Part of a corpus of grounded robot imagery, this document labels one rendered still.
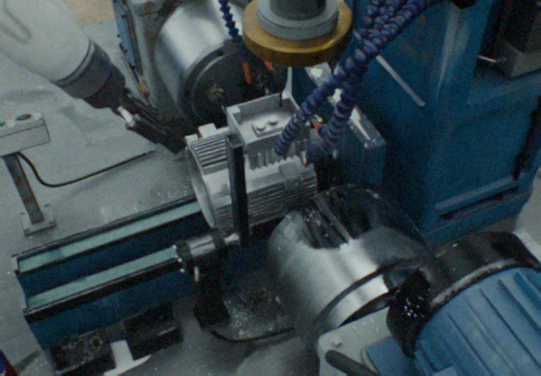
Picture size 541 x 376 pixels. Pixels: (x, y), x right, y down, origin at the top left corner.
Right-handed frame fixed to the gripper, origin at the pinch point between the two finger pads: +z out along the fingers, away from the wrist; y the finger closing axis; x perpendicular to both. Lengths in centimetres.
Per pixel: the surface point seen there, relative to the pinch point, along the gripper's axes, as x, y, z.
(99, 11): 34, 200, 91
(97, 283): 26.6, -11.5, 6.0
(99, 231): 23.5, 0.1, 7.6
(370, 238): -19.4, -38.6, 4.2
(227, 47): -17.5, 15.1, 4.9
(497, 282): -29, -61, -12
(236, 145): -12.2, -20.8, -9.8
